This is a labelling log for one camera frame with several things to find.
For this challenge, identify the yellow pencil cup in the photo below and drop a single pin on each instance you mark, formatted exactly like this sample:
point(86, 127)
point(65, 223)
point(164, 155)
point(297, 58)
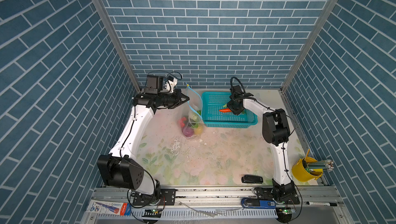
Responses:
point(300, 173)

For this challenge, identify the black stapler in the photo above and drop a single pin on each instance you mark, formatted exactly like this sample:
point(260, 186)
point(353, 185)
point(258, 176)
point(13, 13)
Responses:
point(252, 179)

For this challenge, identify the teal plastic basket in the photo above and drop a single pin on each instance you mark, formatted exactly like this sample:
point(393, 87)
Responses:
point(213, 102)

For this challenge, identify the purple onion toy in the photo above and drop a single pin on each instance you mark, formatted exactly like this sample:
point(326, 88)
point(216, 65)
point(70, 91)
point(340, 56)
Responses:
point(188, 131)

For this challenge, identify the bundle of pencils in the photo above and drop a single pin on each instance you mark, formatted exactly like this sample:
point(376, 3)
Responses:
point(320, 166)

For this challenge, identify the black marker pen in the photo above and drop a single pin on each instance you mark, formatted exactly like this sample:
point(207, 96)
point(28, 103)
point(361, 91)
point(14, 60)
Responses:
point(313, 203)

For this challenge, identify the blue black device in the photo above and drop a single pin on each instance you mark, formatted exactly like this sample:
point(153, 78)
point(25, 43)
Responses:
point(252, 203)

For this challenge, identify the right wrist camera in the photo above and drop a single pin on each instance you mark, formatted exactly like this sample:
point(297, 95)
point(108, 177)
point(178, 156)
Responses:
point(236, 89)

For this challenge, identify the red blue printed box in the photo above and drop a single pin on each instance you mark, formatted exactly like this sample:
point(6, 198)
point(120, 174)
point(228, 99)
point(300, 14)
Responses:
point(112, 208)

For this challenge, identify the orange carrot toy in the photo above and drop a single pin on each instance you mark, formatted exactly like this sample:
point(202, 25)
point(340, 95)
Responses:
point(225, 110)

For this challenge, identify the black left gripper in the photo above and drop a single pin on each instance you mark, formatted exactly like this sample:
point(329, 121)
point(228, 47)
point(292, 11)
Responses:
point(176, 94)

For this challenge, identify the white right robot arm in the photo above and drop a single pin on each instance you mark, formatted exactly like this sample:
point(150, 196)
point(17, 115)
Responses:
point(276, 132)

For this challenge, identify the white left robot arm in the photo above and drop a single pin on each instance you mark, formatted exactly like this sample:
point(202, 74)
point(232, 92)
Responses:
point(119, 167)

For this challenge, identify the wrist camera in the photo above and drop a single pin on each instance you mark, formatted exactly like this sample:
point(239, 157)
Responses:
point(236, 89)
point(160, 84)

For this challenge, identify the aluminium rail base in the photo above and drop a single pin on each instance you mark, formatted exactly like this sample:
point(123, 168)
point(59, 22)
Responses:
point(221, 205)

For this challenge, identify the yellow potato toy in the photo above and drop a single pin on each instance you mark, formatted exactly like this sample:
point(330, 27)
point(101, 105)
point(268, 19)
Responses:
point(198, 130)

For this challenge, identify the clear zip top bag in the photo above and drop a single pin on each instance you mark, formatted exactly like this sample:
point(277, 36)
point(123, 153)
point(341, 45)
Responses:
point(195, 103)

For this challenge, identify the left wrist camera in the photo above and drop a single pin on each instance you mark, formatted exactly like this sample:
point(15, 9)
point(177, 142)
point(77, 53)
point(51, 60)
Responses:
point(160, 84)

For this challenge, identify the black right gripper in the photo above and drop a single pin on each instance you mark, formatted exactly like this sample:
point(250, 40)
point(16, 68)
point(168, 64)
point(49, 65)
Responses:
point(228, 105)

